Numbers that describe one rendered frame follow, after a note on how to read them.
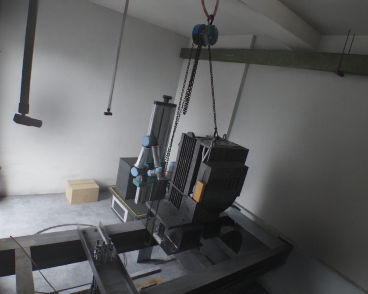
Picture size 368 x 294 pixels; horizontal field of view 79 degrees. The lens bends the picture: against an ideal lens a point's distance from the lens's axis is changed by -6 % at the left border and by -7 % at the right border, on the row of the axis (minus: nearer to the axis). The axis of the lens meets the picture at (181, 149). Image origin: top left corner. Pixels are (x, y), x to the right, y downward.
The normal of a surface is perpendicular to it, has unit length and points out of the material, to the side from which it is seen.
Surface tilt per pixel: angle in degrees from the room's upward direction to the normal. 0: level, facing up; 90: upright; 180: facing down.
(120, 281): 0
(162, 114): 90
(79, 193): 90
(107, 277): 0
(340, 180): 90
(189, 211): 90
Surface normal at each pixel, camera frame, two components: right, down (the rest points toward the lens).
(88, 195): 0.61, 0.33
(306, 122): -0.80, -0.04
